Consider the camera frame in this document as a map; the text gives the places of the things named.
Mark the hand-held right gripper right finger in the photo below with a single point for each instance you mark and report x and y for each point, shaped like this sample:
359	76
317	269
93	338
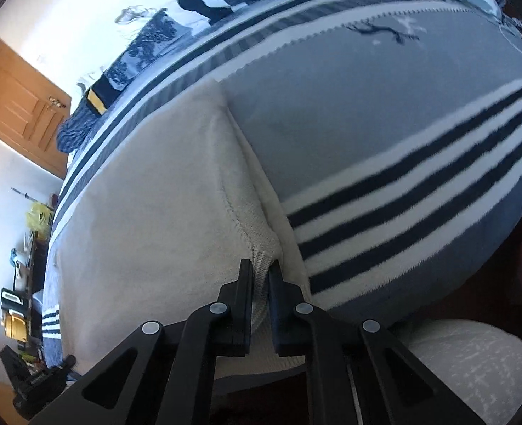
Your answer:
275	307

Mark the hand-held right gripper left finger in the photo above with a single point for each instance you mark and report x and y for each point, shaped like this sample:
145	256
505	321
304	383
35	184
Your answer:
243	303

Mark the beige knit sweater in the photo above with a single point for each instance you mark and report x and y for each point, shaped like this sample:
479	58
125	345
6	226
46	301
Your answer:
154	208

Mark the yellow box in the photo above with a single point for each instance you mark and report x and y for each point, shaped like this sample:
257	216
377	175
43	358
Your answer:
15	326

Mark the dark cluttered side desk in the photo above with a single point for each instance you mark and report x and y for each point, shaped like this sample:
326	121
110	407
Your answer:
33	301

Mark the black and white box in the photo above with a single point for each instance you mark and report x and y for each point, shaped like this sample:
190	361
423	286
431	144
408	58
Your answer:
12	299

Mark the yellow plastic bag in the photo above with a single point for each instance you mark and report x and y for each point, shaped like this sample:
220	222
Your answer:
38	217

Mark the thin black rod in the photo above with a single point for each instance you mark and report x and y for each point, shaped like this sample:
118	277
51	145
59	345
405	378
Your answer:
24	192

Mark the blue striped bed blanket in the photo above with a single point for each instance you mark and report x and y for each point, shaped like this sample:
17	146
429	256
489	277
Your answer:
376	119

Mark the folded blue printed quilt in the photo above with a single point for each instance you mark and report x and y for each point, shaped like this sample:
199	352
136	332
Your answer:
154	37

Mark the wooden door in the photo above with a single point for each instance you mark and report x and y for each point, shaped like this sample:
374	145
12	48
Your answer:
17	106

